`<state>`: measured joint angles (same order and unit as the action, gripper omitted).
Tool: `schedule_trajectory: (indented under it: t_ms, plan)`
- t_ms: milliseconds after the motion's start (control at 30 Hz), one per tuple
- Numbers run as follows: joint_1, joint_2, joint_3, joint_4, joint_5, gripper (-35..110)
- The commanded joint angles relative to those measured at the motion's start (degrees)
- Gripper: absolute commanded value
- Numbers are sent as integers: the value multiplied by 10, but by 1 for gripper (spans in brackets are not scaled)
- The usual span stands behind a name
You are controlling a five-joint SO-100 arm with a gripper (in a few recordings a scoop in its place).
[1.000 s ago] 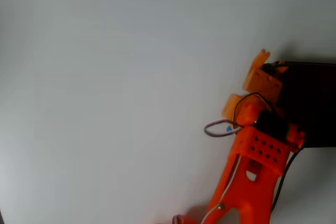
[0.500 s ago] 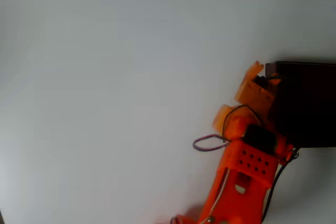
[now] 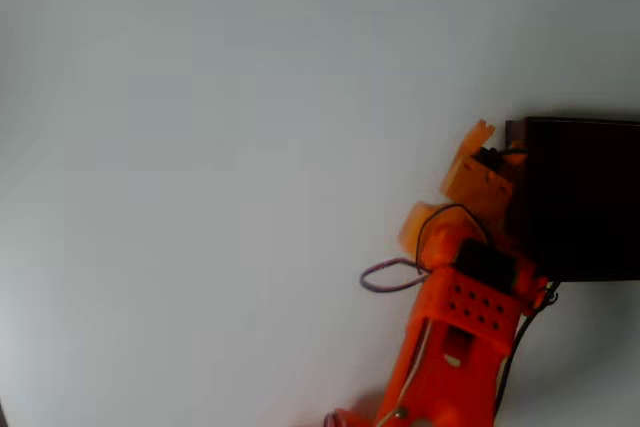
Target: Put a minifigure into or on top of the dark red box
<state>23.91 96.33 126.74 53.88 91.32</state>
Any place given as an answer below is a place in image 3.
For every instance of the light orange gripper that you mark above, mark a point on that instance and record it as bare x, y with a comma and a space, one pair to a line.
481, 178

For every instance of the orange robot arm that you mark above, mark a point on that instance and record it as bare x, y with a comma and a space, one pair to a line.
450, 347

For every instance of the dark brown box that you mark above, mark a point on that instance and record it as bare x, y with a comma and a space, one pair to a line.
580, 197

